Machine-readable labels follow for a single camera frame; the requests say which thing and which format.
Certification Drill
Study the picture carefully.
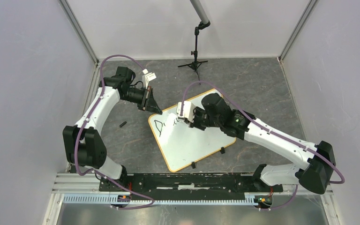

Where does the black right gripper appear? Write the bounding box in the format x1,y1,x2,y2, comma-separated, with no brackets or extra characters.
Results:
185,105,222,131

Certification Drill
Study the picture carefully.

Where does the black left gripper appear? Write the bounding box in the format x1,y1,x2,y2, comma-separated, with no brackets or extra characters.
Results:
121,86,162,115

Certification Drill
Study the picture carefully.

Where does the yellow framed whiteboard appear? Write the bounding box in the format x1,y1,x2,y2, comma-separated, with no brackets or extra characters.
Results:
148,105,236,172

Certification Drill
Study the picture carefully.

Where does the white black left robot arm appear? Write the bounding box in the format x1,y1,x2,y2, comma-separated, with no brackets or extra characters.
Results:
62,67,162,191

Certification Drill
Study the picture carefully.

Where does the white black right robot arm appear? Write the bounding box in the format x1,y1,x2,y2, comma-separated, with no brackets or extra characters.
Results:
177,93,336,195

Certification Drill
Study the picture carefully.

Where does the grey overhead pole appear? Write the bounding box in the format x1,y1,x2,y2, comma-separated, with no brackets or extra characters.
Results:
190,0,210,25

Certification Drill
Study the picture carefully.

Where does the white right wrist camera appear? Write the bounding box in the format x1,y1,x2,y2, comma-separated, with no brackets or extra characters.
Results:
176,101,196,123

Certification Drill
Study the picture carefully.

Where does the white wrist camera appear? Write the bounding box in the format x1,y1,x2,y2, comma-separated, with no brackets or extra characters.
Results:
176,101,196,123
142,69,156,89

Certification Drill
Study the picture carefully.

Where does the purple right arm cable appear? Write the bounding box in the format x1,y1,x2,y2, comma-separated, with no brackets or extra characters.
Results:
180,81,346,211

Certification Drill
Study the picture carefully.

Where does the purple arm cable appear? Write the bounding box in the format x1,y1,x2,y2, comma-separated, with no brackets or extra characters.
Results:
74,55,155,210
180,81,346,211

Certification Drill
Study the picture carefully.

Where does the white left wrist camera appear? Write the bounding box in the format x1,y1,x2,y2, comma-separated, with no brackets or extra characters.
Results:
142,69,156,89

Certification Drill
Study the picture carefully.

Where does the black camera tripod stand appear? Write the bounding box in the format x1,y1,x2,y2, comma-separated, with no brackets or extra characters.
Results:
178,21,210,81

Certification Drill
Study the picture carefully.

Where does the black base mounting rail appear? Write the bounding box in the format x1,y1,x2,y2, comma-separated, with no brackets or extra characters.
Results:
98,172,284,201

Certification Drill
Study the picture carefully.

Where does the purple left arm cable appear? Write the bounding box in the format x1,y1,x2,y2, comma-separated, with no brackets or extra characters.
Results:
74,55,155,210

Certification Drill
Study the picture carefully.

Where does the light blue cable duct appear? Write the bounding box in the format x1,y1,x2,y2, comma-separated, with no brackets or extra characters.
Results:
62,192,274,206

